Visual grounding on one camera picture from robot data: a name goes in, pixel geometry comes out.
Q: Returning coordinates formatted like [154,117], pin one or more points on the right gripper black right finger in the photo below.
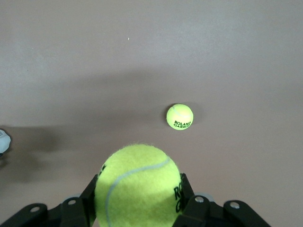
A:
[208,215]

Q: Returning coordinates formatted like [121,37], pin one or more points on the white blue tennis ball can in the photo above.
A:
[4,142]

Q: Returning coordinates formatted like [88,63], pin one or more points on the brown table mat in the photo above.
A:
[118,59]

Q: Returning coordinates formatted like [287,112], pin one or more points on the yellow-green tennis ball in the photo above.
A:
[137,184]
[180,116]

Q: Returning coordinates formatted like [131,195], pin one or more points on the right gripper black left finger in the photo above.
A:
[71,212]

